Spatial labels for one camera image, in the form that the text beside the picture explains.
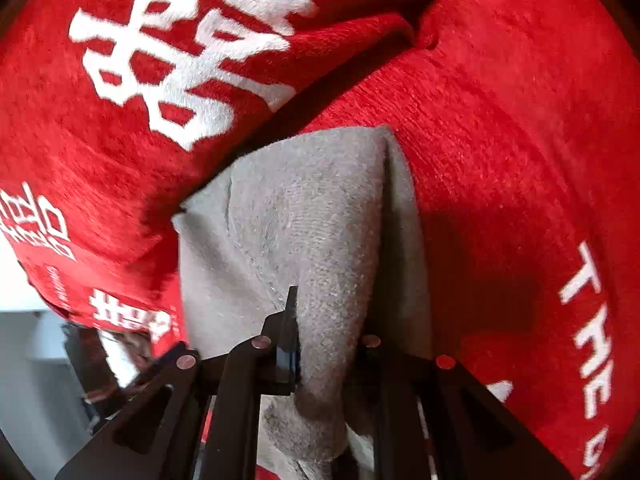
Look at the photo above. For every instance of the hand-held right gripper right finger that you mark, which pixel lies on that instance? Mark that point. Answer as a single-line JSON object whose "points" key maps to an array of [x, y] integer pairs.
{"points": [[395, 385]]}

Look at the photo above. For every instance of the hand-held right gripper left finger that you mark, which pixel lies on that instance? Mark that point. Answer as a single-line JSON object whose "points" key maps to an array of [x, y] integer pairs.
{"points": [[285, 355]]}

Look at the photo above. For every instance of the grey knit garment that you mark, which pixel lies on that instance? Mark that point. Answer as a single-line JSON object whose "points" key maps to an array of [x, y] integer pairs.
{"points": [[320, 210]]}

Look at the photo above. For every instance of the dark shiny object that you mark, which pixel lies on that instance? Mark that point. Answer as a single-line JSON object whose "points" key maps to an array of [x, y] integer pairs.
{"points": [[100, 365]]}

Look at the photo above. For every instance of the red printed blanket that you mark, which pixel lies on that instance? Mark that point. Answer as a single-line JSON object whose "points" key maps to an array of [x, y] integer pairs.
{"points": [[500, 160]]}

